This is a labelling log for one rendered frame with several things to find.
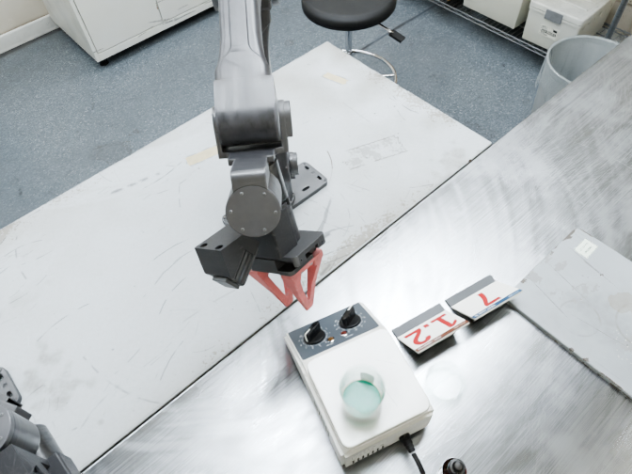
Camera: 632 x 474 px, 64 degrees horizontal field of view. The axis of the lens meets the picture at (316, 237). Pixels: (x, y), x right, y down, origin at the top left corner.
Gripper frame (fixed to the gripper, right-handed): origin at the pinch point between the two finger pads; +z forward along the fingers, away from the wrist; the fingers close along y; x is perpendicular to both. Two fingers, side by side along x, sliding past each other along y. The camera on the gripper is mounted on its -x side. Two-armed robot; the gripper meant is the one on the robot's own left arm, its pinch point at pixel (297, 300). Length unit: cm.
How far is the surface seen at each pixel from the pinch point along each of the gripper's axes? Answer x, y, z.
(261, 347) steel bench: -1.3, -9.2, 9.3
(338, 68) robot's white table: 58, -25, -19
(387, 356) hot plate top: 1.5, 11.2, 8.0
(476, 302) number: 20.2, 15.9, 11.6
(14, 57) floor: 105, -263, -46
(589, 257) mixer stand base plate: 37.5, 28.3, 12.8
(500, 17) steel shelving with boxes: 231, -42, -2
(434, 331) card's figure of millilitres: 12.2, 12.5, 11.8
